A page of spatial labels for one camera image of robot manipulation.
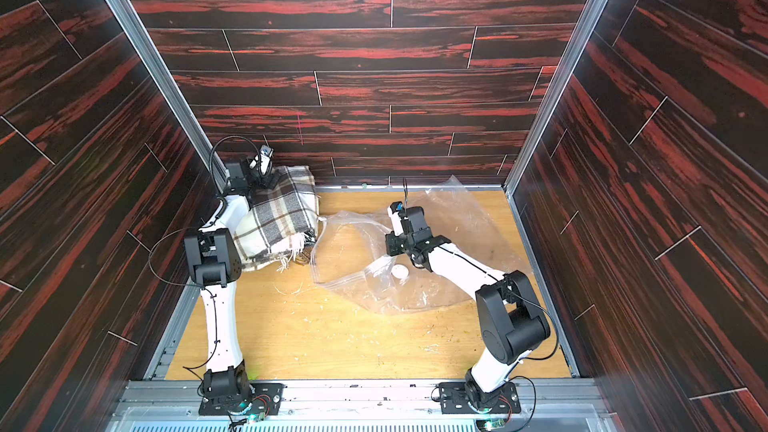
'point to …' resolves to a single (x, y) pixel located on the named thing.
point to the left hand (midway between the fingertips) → (266, 161)
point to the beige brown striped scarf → (280, 212)
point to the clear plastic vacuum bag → (351, 251)
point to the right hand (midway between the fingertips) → (396, 234)
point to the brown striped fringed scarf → (304, 256)
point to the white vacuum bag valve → (400, 271)
